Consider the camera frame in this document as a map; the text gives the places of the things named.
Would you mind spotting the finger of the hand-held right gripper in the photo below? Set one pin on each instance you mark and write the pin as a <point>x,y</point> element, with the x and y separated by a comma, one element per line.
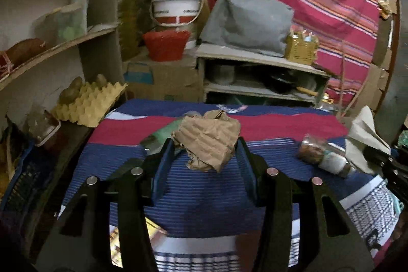
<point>374,154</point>

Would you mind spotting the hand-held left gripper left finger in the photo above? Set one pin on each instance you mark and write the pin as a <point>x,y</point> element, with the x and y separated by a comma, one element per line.
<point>161,173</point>

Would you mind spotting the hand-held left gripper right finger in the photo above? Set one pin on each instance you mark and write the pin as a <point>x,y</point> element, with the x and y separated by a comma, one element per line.
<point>247,173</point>

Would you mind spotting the beige paper sheet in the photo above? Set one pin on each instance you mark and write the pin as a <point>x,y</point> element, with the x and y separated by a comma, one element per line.
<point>363,138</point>

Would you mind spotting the brown corrugated paper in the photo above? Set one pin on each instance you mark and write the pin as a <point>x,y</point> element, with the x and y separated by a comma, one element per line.
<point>207,139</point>

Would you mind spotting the green plastic bag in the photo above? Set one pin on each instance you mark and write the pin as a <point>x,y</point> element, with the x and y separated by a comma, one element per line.
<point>403,138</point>

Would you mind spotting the striped blue red tablecloth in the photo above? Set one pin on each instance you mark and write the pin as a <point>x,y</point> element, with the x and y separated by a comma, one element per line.
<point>204,195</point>

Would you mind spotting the glass jar with silver lid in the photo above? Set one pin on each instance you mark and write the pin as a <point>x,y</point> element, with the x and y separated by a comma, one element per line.
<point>325,157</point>

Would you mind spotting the yellow packet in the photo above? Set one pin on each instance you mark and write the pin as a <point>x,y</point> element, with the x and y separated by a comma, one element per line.
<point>156,229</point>

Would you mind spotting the clear bottle with yellow cap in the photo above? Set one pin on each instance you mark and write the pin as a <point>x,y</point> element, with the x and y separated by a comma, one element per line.
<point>326,103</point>

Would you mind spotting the cardboard box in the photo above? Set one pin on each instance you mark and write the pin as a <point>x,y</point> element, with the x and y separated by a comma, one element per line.
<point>172,80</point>

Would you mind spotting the black pan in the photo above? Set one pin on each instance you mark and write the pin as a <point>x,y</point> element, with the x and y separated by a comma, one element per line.
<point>283,84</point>

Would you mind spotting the cardboard egg tray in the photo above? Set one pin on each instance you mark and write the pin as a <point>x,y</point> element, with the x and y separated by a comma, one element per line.
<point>92,103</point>

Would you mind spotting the small metal pot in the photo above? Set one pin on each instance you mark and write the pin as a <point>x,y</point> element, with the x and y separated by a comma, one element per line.
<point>223,74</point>

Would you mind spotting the small potato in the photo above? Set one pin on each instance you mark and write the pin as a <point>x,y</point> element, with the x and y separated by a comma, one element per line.
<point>101,80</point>

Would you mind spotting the grey wooden cabinet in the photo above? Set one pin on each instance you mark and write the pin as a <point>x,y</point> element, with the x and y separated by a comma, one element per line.
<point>255,57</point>

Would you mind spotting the large potato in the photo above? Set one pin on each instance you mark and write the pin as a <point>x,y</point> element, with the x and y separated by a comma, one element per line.
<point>71,90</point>

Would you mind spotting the clear plastic lidded container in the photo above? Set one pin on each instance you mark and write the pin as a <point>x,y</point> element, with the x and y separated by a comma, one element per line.
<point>43,128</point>

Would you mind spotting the yellow woven box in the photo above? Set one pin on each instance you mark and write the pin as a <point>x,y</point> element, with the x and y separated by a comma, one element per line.
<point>301,50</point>

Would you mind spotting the red plastic basket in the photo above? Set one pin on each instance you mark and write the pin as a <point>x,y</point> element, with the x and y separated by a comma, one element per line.
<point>165,45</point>

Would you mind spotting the blue plastic crate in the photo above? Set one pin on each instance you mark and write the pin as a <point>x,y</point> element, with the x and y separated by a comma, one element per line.
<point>28,182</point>

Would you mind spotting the curved wooden shelf unit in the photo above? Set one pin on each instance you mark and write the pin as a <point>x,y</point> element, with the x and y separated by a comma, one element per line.
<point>95,49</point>

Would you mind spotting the grey cushion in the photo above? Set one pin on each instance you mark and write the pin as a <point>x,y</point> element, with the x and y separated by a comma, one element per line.
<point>245,20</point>

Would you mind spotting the yellow oil bottle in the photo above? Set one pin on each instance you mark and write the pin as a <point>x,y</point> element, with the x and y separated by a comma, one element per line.
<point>129,23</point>

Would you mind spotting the white plastic bucket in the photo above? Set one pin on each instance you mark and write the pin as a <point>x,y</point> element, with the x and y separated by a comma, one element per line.
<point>177,9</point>

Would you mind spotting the clear plastic bag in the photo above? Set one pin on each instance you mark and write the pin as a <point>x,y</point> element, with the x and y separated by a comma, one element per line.
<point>63,23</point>

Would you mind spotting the brown loaf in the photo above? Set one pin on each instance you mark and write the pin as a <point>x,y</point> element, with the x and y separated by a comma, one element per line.
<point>22,52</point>

